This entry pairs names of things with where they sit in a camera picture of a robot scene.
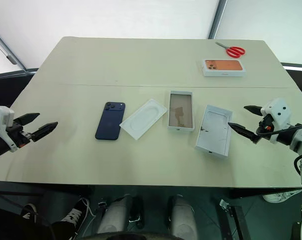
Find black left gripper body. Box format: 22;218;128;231
6;121;33;149

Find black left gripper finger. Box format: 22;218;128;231
30;121;59;143
14;112;41;126

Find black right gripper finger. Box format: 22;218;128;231
227;121;260;144
243;104;263;117

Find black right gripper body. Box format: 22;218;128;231
256;113;274;137

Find white phone box lid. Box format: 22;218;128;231
194;104;233;160

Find white phone box base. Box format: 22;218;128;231
167;90;194;132

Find dark blue smartphone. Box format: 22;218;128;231
95;101;126;141

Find white moulded tray insert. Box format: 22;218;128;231
119;98;168;141

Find orange phone retail box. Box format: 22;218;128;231
202;58;243;78

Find grey metal door bar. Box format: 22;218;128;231
0;25;26;70

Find black sneaker white laces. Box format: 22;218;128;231
59;196;92;227

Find black table leg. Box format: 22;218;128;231
219;199;249;240

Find grey rounded leg cover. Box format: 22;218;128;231
167;194;199;238
98;193;144;237

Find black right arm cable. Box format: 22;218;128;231
255;123;302;181

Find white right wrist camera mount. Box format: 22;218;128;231
259;97;291;145

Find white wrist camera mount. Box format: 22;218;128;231
259;97;291;145
0;104;16;153

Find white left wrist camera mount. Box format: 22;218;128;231
0;104;16;153

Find red handled scissors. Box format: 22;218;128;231
215;41;246;59

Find grey window frame pillar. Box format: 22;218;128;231
206;0;229;40

